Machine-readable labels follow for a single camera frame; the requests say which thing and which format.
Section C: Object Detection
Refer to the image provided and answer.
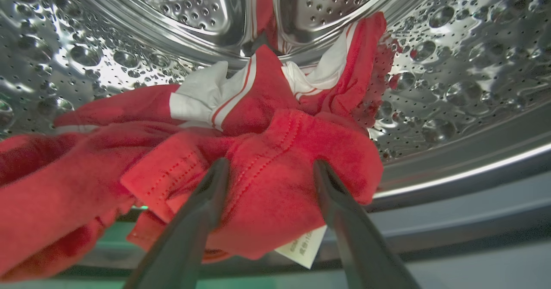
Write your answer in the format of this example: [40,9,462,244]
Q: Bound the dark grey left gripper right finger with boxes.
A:
[312,159,420,289]

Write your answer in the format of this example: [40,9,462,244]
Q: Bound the stainless steel washer drum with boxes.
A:
[0,0,551,203]

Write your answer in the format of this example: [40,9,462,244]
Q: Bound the red and white garment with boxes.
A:
[0,11,388,281]

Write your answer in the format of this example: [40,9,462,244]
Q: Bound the white front-load washing machine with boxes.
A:
[65,121,551,289]

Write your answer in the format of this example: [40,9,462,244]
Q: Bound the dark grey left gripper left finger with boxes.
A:
[123,158,231,289]

